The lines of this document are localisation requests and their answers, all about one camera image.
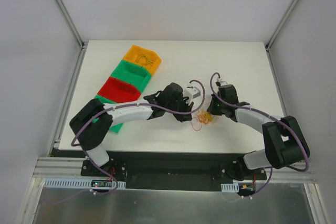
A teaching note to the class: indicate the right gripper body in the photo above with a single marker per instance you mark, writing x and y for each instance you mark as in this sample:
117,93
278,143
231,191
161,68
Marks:
217,107

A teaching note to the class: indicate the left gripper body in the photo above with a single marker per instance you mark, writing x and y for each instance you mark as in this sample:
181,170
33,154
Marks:
184,107

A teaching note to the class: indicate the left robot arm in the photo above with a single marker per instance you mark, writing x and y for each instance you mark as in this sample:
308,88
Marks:
91,124

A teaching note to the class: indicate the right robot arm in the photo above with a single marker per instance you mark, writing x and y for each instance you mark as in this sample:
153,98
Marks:
284,142

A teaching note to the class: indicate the orange plastic bin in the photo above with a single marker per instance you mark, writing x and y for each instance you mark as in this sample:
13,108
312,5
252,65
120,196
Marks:
144,58

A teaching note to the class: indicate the upper green plastic bin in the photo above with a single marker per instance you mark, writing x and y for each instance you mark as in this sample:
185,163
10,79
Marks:
132,74

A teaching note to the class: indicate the green plastic bin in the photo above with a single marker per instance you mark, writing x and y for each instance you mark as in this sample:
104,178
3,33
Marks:
117,127
132,74

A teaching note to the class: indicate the red plastic bin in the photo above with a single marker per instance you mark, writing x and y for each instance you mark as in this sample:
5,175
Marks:
117,91

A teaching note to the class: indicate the lower green plastic bin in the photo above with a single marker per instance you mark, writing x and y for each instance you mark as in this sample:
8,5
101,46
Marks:
117,127

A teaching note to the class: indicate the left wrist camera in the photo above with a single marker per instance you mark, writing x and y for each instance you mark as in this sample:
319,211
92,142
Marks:
191,93

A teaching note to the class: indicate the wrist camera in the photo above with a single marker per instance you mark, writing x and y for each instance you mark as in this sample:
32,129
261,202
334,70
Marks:
191,93
220,80

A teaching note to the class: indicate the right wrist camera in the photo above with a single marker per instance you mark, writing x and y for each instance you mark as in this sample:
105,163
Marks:
220,80

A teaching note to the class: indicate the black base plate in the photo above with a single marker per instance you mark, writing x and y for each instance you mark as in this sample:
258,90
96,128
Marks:
171,171

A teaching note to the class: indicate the right aluminium frame post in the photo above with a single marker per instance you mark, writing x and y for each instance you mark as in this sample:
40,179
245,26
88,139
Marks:
281,25

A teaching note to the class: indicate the aluminium frame post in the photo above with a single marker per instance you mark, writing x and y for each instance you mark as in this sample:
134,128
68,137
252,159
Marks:
281,25
70,23

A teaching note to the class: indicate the right white cable duct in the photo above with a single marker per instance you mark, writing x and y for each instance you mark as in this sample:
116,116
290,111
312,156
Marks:
230,188

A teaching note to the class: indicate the white cable duct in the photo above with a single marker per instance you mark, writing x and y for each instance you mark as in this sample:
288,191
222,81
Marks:
230,188
96,184

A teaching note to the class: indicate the aluminium rail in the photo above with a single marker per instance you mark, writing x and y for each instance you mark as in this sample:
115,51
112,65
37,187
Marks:
288,175

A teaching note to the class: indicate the left white cable duct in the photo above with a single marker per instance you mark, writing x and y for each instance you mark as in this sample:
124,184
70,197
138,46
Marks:
96,184

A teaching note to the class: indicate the left aluminium frame post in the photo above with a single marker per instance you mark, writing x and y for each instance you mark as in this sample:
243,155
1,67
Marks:
70,23

